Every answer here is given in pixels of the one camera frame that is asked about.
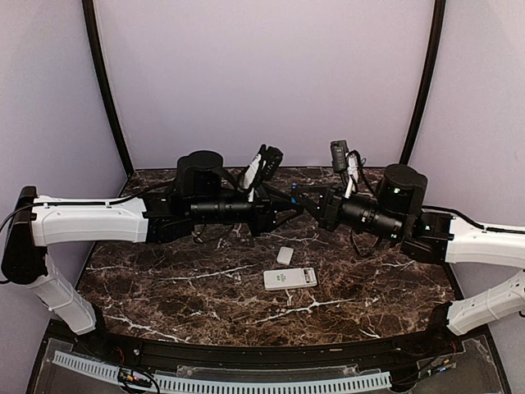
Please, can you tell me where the white remote control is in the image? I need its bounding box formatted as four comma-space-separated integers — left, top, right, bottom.
263, 268, 317, 291

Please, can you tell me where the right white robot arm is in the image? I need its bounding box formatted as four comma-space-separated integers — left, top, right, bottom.
292, 164, 524, 356

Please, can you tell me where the blue AAA battery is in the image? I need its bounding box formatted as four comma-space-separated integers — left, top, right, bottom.
290, 183, 297, 204

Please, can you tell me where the white battery cover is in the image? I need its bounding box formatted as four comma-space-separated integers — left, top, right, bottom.
276, 246, 294, 266

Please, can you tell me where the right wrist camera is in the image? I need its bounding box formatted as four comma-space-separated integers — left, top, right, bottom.
330, 140, 362, 198

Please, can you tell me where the black frame post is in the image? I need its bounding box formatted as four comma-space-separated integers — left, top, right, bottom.
81, 0, 135, 178
399, 0, 446, 165

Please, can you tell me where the right black frame post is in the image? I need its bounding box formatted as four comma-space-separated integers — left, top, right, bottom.
399, 0, 446, 165

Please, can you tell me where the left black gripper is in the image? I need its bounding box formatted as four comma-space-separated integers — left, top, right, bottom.
189, 185, 304, 237

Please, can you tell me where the black front rail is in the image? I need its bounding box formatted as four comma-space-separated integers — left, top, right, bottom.
107, 332, 452, 371

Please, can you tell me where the left black frame post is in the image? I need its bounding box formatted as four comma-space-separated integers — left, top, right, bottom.
81, 0, 135, 178

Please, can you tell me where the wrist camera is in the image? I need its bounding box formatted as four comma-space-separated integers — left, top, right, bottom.
238, 144, 284, 193
330, 140, 362, 198

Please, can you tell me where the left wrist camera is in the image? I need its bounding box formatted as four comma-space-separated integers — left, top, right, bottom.
238, 144, 284, 193

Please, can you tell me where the white slotted cable duct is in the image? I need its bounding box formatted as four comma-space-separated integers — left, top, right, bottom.
52, 350, 392, 393

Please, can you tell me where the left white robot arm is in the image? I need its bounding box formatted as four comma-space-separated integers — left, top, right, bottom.
1, 145, 304, 358

